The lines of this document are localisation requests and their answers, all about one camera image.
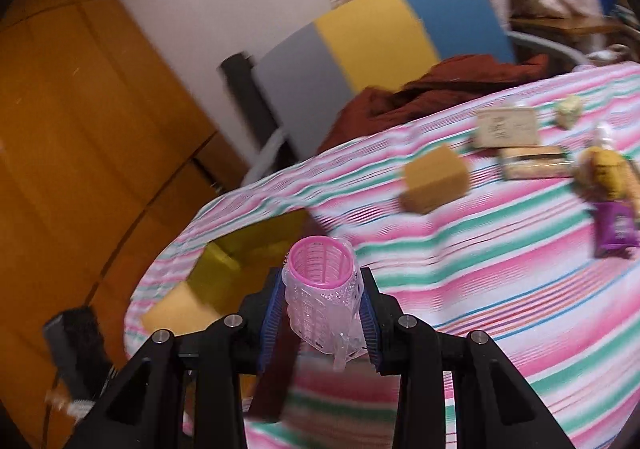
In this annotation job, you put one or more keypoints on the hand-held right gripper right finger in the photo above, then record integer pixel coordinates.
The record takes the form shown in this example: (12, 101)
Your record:
(371, 329)

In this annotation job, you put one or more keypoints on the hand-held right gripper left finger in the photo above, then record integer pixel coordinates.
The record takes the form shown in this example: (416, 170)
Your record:
(270, 324)

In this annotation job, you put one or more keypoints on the pink hair roller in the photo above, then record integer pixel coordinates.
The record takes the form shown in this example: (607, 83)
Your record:
(320, 289)

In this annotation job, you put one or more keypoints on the yellow cardboard box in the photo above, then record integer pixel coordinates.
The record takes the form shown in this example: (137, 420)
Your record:
(225, 259)

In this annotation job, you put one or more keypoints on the yellow sponge block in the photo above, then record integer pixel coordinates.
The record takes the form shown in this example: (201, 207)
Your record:
(435, 179)

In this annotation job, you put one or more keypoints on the cream printed box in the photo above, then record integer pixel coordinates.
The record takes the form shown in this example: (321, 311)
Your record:
(505, 128)

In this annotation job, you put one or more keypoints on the wooden wardrobe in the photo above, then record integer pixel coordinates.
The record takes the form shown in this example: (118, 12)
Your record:
(75, 129)

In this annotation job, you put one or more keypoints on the wrapped snack bar packet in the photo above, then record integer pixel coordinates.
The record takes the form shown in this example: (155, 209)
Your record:
(535, 163)

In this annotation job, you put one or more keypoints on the red-brown jacket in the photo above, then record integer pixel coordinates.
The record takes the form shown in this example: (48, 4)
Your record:
(425, 89)

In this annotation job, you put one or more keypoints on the purple snack packet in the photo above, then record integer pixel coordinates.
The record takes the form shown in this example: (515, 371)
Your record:
(617, 226)

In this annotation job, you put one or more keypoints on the yellow stuffed toy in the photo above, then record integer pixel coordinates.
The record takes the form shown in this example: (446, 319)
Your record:
(607, 171)

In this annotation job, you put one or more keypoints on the small pale yellow wrapped item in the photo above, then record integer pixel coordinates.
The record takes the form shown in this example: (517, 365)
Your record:
(569, 111)

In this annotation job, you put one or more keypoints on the grey yellow blue chair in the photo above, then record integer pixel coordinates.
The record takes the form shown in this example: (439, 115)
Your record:
(380, 29)

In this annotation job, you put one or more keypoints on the wooden side desk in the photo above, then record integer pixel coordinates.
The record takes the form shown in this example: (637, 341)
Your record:
(565, 25)

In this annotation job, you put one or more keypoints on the small white metal item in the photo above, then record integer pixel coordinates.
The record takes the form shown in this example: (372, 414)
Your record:
(610, 53)

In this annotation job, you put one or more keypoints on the black cylindrical post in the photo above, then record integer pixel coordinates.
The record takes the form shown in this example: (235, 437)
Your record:
(245, 94)

